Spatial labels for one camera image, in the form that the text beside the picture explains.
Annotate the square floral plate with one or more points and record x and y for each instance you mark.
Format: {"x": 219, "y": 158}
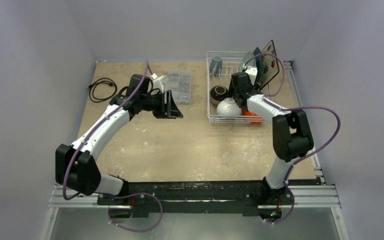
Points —
{"x": 271, "y": 67}

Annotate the grey printed mug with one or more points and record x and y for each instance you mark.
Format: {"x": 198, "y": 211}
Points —
{"x": 216, "y": 65}

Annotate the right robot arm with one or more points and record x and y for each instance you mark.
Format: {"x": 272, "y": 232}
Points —
{"x": 291, "y": 134}

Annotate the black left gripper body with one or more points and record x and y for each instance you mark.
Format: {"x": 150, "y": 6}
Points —
{"x": 156, "y": 104}

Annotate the brown rimmed beige bowl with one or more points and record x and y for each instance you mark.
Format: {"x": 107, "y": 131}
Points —
{"x": 217, "y": 94}

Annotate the white bowl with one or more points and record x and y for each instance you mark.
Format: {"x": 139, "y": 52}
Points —
{"x": 228, "y": 109}

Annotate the orange bowl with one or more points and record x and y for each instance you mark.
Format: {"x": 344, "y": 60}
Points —
{"x": 253, "y": 118}

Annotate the black table edge rail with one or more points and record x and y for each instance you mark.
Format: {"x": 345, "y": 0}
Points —
{"x": 243, "y": 197}

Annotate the light green round plate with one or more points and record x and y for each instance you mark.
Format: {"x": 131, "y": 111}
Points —
{"x": 247, "y": 61}

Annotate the white wire dish rack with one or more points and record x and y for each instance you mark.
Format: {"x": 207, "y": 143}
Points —
{"x": 231, "y": 65}

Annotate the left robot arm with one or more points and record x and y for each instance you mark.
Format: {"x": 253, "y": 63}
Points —
{"x": 76, "y": 164}

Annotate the clear plastic screw box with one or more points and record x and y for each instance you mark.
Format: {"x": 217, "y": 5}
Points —
{"x": 179, "y": 83}

